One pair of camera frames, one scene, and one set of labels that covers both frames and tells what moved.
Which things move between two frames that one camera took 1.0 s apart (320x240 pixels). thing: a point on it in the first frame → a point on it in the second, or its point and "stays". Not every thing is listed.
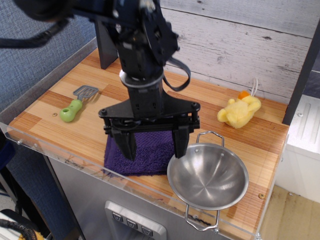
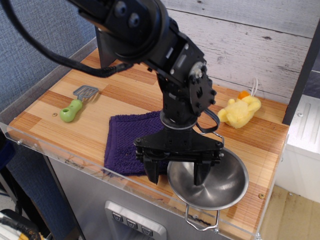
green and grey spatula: [68, 114] stays
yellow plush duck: [238, 113] stays
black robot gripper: [149, 108] → [178, 143]
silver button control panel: [122, 223] stays
